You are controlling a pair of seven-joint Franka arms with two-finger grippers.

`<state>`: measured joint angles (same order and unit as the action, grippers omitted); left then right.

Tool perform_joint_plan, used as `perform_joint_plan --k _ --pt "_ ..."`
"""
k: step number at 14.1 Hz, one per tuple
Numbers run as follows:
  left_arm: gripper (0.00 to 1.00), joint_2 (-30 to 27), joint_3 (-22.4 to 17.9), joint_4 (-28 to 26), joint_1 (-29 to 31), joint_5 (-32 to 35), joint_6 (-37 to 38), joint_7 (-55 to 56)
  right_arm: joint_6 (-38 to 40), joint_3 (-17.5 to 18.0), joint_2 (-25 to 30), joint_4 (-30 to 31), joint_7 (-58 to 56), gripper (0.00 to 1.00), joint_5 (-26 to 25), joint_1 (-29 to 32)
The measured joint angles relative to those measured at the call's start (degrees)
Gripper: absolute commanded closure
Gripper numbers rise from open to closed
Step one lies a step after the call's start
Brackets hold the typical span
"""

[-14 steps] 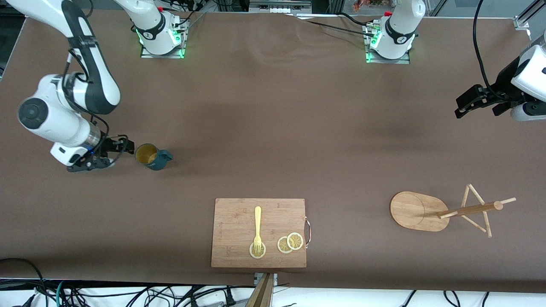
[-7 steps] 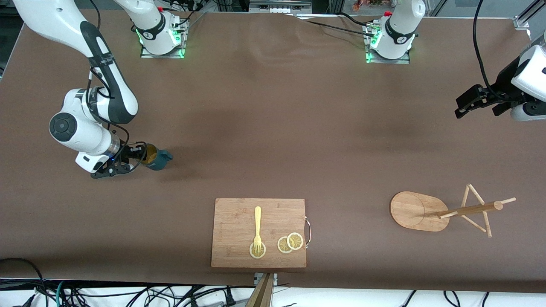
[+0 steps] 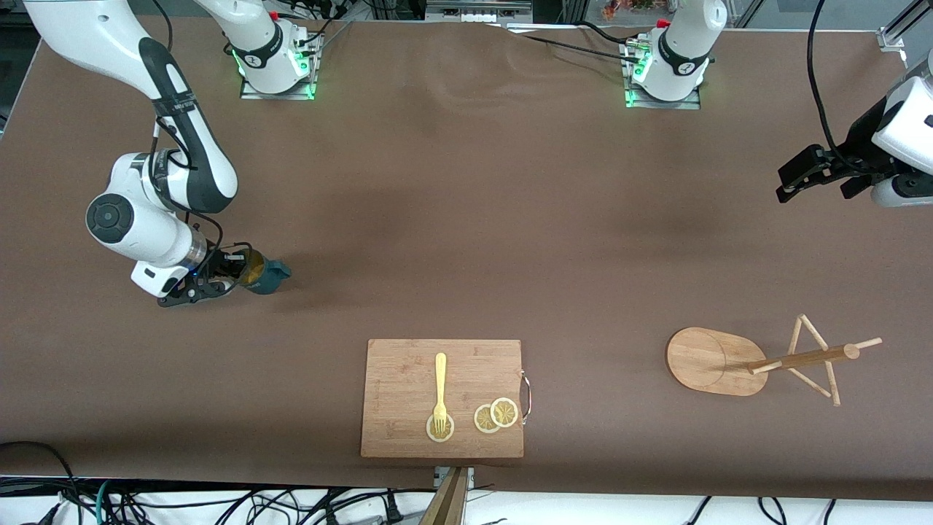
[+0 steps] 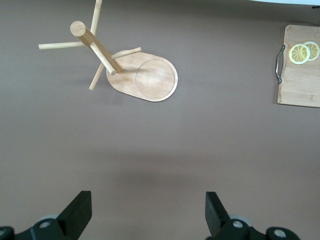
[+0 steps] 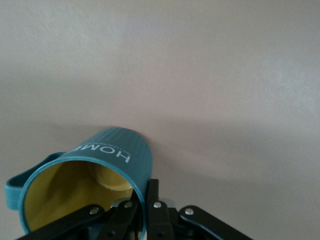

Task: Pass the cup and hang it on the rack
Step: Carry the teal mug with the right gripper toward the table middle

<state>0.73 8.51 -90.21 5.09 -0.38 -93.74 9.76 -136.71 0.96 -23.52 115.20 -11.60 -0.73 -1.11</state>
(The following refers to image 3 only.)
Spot wooden post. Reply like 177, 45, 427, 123
419, 467, 468, 525

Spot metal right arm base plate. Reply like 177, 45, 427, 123
240, 33, 317, 101

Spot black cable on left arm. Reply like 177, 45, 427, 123
808, 0, 886, 176

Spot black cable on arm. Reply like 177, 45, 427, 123
808, 0, 886, 176
149, 117, 225, 252

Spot teal ribbed cup with handle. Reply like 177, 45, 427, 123
237, 248, 293, 295

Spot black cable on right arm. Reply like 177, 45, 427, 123
149, 117, 225, 252

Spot wooden cup rack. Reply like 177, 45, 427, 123
665, 314, 883, 408

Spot aluminium frame profile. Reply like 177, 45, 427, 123
878, 0, 933, 52

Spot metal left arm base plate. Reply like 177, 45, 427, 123
625, 44, 701, 110

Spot yellow plastic fork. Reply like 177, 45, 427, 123
433, 353, 448, 435

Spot wooden cutting board, metal handle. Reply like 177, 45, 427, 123
360, 339, 531, 459

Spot black looped floor cable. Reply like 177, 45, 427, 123
0, 440, 77, 525

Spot black cable across table top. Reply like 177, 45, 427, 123
503, 20, 642, 65

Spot teal floor cable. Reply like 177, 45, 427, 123
95, 479, 117, 525

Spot white power strip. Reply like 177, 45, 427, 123
426, 1, 533, 23

